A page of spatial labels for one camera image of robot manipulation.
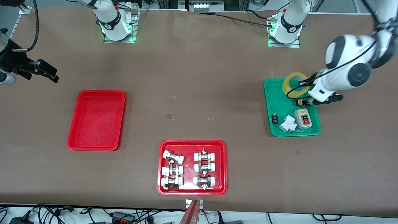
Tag yellow packing tape roll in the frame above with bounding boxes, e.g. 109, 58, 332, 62
282, 72, 310, 94

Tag green plastic tray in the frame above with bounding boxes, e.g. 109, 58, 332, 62
264, 77, 321, 137

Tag empty red plastic tray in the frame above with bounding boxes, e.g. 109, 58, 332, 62
66, 90, 126, 152

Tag red tray with fittings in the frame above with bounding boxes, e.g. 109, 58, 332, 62
157, 139, 228, 196

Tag white circuit breaker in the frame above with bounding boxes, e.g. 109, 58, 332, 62
279, 115, 296, 133

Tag metal fitting with white caps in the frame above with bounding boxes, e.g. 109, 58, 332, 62
193, 175, 216, 190
194, 162, 216, 173
163, 150, 185, 165
161, 176, 184, 190
194, 149, 216, 162
161, 165, 184, 177

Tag white power strip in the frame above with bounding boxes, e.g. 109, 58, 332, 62
188, 0, 224, 13

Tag black power plug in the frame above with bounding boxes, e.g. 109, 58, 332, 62
9, 215, 33, 224

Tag red aluminium bar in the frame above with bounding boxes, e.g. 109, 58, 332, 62
179, 201, 201, 224

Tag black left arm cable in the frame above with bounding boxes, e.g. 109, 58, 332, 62
286, 40, 378, 99

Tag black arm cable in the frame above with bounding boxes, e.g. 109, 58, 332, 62
27, 0, 40, 52
286, 40, 378, 99

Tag grey push-button switch box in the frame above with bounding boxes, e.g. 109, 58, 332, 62
294, 109, 312, 129

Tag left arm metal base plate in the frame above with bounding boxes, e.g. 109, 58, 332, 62
268, 16, 301, 48

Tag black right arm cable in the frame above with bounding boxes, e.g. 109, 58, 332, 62
27, 0, 40, 52

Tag black cable on table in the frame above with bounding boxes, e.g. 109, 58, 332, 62
215, 12, 275, 28

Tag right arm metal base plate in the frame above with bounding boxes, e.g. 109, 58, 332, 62
104, 9, 139, 43

